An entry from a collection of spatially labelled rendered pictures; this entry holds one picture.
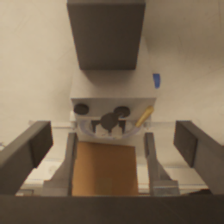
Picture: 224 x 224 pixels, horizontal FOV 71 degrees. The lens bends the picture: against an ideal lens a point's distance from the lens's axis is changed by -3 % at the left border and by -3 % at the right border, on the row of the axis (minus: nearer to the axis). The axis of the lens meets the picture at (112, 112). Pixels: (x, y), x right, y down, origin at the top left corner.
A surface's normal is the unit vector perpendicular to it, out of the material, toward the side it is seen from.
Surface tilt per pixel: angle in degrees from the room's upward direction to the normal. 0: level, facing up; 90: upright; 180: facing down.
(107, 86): 90
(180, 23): 0
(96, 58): 0
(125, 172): 90
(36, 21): 0
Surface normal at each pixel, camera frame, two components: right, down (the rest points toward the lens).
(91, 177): 0.26, -0.52
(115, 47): 0.00, 0.84
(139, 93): 0.00, -0.54
